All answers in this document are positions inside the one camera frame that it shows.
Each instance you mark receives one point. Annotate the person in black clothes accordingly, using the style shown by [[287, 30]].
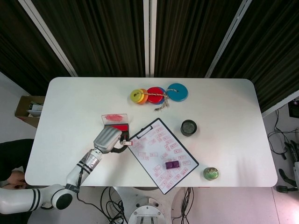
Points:
[[14, 154]]

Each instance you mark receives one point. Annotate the teal wooden disc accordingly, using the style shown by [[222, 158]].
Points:
[[178, 93]]

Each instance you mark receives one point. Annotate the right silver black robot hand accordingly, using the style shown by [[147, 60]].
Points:
[[293, 179]]

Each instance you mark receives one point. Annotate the orange wooden disc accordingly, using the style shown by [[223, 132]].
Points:
[[144, 99]]

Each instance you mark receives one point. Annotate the green gold round tin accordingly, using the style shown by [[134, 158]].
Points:
[[210, 173]]

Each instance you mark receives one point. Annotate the dark pleated curtain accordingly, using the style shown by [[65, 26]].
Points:
[[273, 46], [14, 46], [191, 35], [100, 35]]

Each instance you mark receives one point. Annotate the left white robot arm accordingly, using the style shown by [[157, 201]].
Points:
[[23, 198]]

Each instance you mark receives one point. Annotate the black round tin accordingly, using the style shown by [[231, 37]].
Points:
[[189, 128]]

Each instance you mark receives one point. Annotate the purple block stamp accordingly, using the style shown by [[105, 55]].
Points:
[[172, 165]]

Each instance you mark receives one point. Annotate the black box with purple light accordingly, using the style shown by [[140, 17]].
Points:
[[294, 109]]

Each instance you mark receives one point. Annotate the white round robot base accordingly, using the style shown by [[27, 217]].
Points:
[[146, 210]]

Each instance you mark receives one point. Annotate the red wooden disc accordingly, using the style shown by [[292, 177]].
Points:
[[155, 95]]

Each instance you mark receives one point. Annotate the red ink pad case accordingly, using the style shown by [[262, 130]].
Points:
[[121, 127]]

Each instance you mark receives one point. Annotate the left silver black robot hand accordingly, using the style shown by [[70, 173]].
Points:
[[107, 140]]

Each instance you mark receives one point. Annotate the dark blue wooden disc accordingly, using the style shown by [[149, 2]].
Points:
[[164, 99]]

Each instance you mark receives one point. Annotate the black floor device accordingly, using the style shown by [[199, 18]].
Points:
[[283, 189]]

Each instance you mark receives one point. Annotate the white black sneaker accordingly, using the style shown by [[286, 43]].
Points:
[[46, 206]]

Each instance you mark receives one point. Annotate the white frame post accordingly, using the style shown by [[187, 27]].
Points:
[[150, 37], [49, 37], [227, 39]]

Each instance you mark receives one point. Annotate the black edged clipboard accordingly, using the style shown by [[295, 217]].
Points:
[[144, 133]]

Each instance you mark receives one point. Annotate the brown cardboard box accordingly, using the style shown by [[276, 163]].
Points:
[[23, 107]]

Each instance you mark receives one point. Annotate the yellow wooden disc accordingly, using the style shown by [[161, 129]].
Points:
[[136, 95]]

